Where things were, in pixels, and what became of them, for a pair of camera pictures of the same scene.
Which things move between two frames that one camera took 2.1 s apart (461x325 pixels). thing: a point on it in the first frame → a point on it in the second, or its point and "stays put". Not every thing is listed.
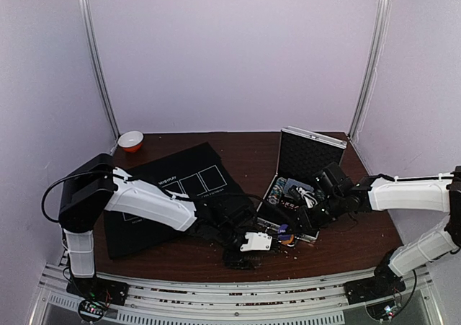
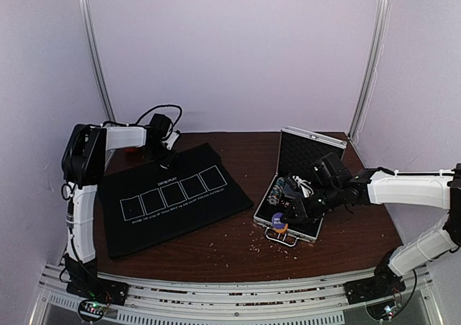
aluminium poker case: x=307 y=162 stays put
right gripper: x=300 y=218 → x=302 y=208
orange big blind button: x=289 y=241 → x=283 y=229
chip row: x=277 y=190 stays put
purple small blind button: x=282 y=229 → x=276 y=220
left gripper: x=236 y=261 → x=167 y=162
